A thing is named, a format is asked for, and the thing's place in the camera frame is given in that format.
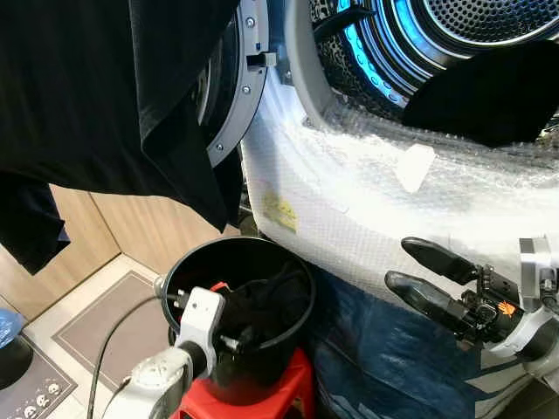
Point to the red plastic stool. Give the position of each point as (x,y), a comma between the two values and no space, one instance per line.
(284,393)

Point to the large black hanging garment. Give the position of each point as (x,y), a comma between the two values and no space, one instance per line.
(96,87)

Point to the white tape patch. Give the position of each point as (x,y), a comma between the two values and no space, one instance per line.
(417,168)

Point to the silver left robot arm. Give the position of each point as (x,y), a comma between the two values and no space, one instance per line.
(153,384)

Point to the black clothes bundle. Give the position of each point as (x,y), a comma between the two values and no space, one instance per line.
(275,301)

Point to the steel washer drum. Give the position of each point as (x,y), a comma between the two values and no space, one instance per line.
(419,35)

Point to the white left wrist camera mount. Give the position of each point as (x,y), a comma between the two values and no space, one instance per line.
(201,314)

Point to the blue crumpled cloth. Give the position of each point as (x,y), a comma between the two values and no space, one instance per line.
(393,367)

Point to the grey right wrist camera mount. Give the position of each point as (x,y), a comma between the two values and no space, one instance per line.
(534,262)

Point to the grey printed floor mat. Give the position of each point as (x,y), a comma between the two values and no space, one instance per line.
(35,393)

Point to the dark navy hanging garment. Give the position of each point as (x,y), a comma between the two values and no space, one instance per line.
(26,218)

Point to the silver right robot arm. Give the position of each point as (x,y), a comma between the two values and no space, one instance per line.
(546,358)

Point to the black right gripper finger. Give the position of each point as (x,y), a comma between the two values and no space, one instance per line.
(441,259)
(428,297)

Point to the grey-rimmed washer door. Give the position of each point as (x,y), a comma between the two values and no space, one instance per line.
(244,87)

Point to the black plastic bucket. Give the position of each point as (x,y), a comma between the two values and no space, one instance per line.
(262,371)

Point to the square yellow warning sticker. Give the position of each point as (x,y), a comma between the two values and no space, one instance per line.
(281,212)

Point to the black garment in drum opening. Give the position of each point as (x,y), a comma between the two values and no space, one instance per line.
(489,96)

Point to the white bubble-wrapped washing machine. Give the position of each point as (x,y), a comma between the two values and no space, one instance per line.
(349,209)

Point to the wooden cabinet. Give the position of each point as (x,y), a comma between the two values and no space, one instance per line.
(148,227)

